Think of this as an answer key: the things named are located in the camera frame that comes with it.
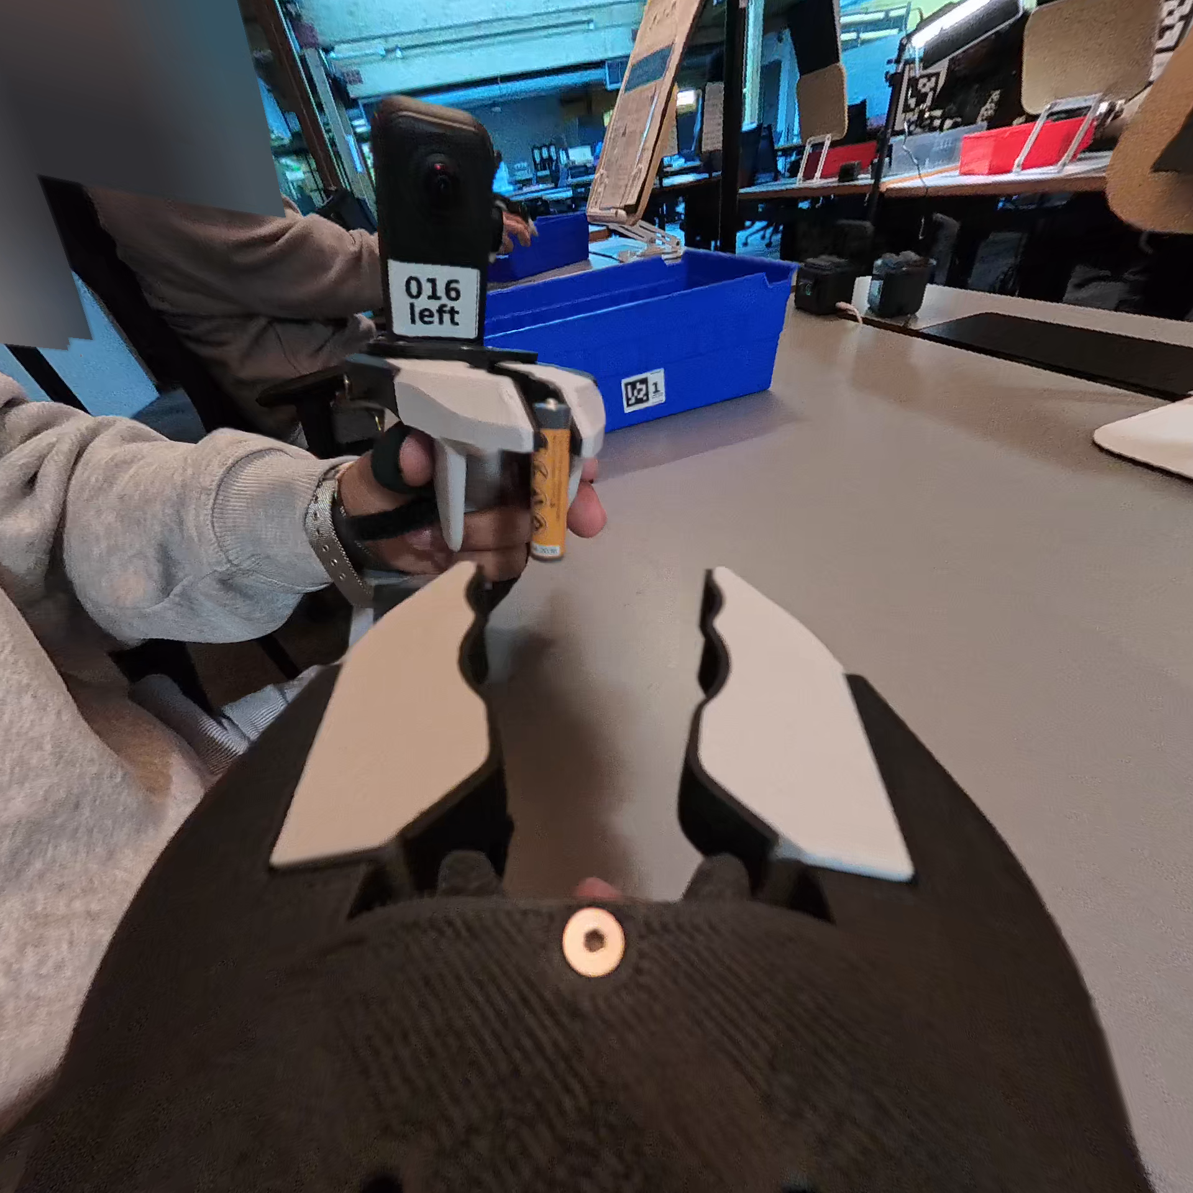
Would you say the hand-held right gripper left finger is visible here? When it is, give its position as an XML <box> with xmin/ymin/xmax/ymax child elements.
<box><xmin>268</xmin><ymin>562</ymin><xmax>512</xmax><ymax>873</ymax></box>

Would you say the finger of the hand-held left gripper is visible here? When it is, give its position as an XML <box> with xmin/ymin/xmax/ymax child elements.
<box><xmin>394</xmin><ymin>360</ymin><xmax>538</xmax><ymax>458</ymax></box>
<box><xmin>496</xmin><ymin>362</ymin><xmax>609</xmax><ymax>460</ymax></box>

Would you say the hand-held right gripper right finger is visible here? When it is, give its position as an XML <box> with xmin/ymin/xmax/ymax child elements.
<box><xmin>677</xmin><ymin>566</ymin><xmax>916</xmax><ymax>884</ymax></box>

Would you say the yellow and black battery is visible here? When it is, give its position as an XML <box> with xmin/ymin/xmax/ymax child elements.
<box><xmin>527</xmin><ymin>399</ymin><xmax>572</xmax><ymax>564</ymax></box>

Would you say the person's left forearm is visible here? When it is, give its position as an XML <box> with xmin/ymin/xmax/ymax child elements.
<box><xmin>0</xmin><ymin>373</ymin><xmax>349</xmax><ymax>649</ymax></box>

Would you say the person's left hand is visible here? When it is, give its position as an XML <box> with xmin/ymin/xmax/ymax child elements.
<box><xmin>335</xmin><ymin>430</ymin><xmax>609</xmax><ymax>584</ymax></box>

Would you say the large blue plastic bin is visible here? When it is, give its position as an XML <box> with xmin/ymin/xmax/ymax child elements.
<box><xmin>483</xmin><ymin>247</ymin><xmax>798</xmax><ymax>432</ymax></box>

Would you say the small blue plastic bin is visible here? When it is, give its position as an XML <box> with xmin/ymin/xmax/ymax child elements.
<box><xmin>488</xmin><ymin>214</ymin><xmax>592</xmax><ymax>284</ymax></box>

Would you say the black office chair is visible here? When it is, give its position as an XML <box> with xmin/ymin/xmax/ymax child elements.
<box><xmin>36</xmin><ymin>178</ymin><xmax>374</xmax><ymax>440</ymax></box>

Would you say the grey wrist band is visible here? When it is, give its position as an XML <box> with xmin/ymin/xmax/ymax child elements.
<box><xmin>303</xmin><ymin>462</ymin><xmax>375</xmax><ymax>610</ymax></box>

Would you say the cardboard sheet on stand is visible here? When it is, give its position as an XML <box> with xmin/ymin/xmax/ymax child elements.
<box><xmin>587</xmin><ymin>0</ymin><xmax>705</xmax><ymax>260</ymax></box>

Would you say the person's grey hoodie torso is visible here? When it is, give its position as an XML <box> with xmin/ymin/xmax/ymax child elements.
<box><xmin>0</xmin><ymin>588</ymin><xmax>244</xmax><ymax>1125</ymax></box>

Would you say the small red plastic bin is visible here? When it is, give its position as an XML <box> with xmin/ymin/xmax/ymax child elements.
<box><xmin>801</xmin><ymin>140</ymin><xmax>879</xmax><ymax>184</ymax></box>

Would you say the small beige board stand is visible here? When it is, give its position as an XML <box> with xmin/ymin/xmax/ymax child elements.
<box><xmin>794</xmin><ymin>62</ymin><xmax>851</xmax><ymax>184</ymax></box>

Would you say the white flat tablet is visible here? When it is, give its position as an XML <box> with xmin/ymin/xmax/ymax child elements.
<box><xmin>1092</xmin><ymin>397</ymin><xmax>1193</xmax><ymax>482</ymax></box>

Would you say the black desk mat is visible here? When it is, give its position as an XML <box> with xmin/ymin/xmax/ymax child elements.
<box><xmin>916</xmin><ymin>312</ymin><xmax>1193</xmax><ymax>401</ymax></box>

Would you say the large red plastic bin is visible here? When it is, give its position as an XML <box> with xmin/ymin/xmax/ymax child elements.
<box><xmin>959</xmin><ymin>117</ymin><xmax>1102</xmax><ymax>177</ymax></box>

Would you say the large beige board stand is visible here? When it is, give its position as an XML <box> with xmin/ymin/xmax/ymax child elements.
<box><xmin>1018</xmin><ymin>0</ymin><xmax>1163</xmax><ymax>177</ymax></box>

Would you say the beige rounded board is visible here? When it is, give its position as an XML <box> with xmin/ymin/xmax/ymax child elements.
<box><xmin>1105</xmin><ymin>38</ymin><xmax>1193</xmax><ymax>236</ymax></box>

